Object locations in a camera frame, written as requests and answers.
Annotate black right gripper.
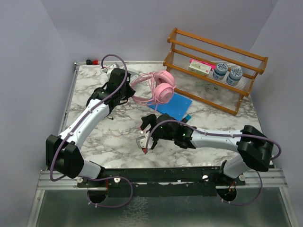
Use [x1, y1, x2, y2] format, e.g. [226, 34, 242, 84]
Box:
[141, 113, 176, 149]

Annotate pink headphones with cable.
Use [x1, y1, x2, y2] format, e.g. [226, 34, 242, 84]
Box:
[129, 70, 176, 110]

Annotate grey white headphones with cable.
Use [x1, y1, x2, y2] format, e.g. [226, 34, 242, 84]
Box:
[127, 68, 140, 78]

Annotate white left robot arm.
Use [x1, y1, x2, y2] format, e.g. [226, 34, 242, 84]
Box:
[45, 68, 135, 187]

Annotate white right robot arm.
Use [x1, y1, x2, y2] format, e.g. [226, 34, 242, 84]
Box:
[136, 114, 274, 185]

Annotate blue plastic board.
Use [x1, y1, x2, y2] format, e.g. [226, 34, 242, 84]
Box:
[149, 93, 192, 121]

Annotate blue black marker pen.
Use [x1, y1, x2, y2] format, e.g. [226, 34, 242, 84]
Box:
[181, 114, 191, 123]

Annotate red black emergency button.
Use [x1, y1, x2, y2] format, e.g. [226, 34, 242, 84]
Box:
[86, 59, 99, 65]

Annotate clear tape roll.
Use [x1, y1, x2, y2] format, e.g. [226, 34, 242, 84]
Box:
[204, 83, 219, 100]

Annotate white green cardboard box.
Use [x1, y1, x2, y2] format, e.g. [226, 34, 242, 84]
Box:
[188, 61, 212, 76]

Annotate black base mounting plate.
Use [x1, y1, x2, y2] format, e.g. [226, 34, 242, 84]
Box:
[77, 166, 245, 197]

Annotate wooden two-tier rack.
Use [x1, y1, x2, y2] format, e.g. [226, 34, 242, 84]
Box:
[163, 28, 268, 115]

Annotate blue white jar left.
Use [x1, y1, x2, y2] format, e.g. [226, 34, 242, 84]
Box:
[213, 62, 229, 80]

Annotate blue white jar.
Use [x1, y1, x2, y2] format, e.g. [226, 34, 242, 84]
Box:
[213, 62, 229, 80]
[226, 67, 243, 86]

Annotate blue white jar right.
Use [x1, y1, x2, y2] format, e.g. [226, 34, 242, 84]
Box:
[226, 67, 243, 86]

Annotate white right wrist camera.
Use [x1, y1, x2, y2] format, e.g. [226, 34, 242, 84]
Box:
[136, 131, 152, 154]

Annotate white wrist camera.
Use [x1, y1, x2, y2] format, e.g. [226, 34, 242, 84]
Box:
[101, 62, 120, 74]
[136, 131, 152, 154]

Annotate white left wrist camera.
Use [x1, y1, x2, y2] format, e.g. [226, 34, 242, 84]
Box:
[101, 62, 120, 74]

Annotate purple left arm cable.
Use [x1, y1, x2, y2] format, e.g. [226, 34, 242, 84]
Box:
[49, 54, 134, 209]

